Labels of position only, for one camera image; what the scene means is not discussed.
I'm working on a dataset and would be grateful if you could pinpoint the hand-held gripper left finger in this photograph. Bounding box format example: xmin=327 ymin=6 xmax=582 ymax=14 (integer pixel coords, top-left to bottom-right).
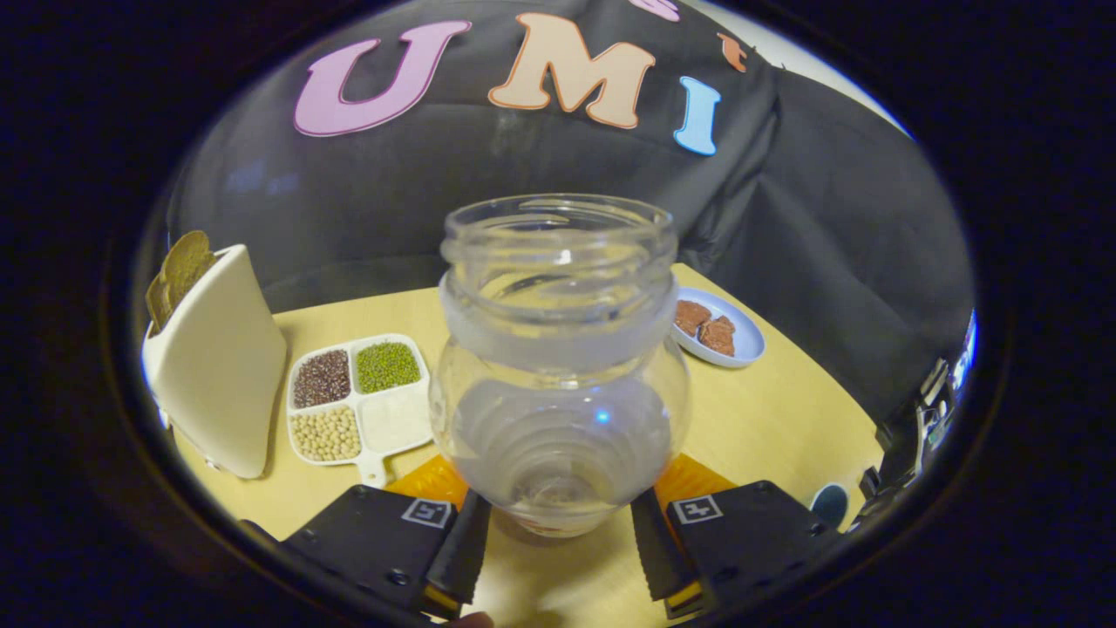
xmin=279 ymin=454 xmax=493 ymax=622

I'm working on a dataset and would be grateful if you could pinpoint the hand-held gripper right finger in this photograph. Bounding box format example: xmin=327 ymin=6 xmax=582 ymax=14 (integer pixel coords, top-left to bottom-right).
xmin=629 ymin=452 xmax=845 ymax=622

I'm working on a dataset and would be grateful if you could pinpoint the white cup with wooden handle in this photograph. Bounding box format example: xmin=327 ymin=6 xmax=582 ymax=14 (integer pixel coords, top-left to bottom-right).
xmin=811 ymin=484 xmax=850 ymax=529

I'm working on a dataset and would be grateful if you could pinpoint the clear glass bottle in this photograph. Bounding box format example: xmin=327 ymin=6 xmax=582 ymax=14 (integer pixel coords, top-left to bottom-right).
xmin=427 ymin=194 xmax=694 ymax=537

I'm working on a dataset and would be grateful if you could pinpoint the pile of white rice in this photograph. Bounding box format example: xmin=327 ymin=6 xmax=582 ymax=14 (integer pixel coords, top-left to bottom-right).
xmin=362 ymin=388 xmax=432 ymax=453

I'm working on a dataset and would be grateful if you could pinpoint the pile of beige soybeans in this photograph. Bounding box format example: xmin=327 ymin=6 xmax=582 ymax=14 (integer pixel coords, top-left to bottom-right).
xmin=290 ymin=406 xmax=362 ymax=462

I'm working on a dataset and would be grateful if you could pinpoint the wooden table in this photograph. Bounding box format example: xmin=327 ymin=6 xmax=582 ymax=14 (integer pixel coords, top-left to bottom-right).
xmin=170 ymin=262 xmax=886 ymax=628

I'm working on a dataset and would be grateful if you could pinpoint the white divided dish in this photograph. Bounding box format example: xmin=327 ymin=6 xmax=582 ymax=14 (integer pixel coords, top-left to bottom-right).
xmin=287 ymin=333 xmax=434 ymax=489

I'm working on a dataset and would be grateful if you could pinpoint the pile of green beans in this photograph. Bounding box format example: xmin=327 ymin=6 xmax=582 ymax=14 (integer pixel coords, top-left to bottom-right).
xmin=355 ymin=342 xmax=421 ymax=394

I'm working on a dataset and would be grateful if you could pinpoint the brown cookie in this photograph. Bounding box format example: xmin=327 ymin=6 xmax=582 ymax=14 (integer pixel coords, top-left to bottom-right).
xmin=697 ymin=316 xmax=738 ymax=358
xmin=674 ymin=300 xmax=713 ymax=338

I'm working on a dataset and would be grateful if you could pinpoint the light blue plate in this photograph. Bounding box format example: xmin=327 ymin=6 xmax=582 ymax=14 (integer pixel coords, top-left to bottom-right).
xmin=671 ymin=288 xmax=766 ymax=368

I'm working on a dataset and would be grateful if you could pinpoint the pile of dark red beans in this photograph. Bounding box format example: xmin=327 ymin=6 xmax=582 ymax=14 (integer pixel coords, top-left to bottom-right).
xmin=293 ymin=349 xmax=351 ymax=409

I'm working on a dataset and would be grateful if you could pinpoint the black metal stand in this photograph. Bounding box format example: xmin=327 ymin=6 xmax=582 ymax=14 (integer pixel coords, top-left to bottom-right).
xmin=850 ymin=314 xmax=977 ymax=533

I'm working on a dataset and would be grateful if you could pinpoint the white toaster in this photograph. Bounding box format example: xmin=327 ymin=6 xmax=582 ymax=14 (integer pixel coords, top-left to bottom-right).
xmin=141 ymin=244 xmax=288 ymax=479

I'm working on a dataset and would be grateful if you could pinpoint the black backdrop cloth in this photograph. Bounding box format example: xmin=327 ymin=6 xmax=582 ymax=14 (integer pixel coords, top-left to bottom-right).
xmin=166 ymin=0 xmax=976 ymax=420

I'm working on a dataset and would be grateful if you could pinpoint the brown toast slice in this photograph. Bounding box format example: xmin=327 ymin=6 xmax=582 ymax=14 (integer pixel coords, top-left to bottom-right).
xmin=146 ymin=231 xmax=217 ymax=334

